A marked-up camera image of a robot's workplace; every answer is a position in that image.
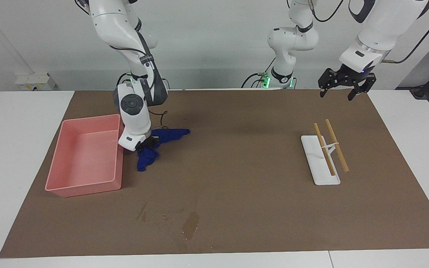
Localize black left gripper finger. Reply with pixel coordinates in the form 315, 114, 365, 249
348, 74, 377, 101
318, 68, 336, 98

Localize blue cloth towel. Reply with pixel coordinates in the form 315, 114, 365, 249
137, 128, 191, 172

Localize pink plastic bin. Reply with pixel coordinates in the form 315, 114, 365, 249
45, 114, 125, 198

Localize scattered water droplets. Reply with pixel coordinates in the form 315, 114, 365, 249
162, 208, 186, 221

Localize water puddle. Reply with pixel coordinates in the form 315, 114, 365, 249
182, 211, 200, 240

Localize long wooden rod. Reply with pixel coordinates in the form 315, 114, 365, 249
325, 119, 350, 173

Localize white rectangular tray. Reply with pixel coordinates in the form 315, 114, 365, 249
301, 135, 341, 186

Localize brown table mat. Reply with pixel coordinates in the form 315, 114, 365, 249
0, 89, 429, 258

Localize white power strip box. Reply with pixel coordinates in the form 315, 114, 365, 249
15, 73, 57, 91

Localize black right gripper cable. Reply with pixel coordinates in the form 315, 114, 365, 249
110, 43, 169, 129

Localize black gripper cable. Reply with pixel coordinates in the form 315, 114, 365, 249
382, 1, 429, 64
110, 43, 169, 129

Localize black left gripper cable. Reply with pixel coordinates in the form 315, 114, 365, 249
382, 1, 429, 64

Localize white wire rod holder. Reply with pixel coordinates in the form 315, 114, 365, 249
324, 142, 340, 157

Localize black left base cables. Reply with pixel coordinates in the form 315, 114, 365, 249
241, 56, 276, 89

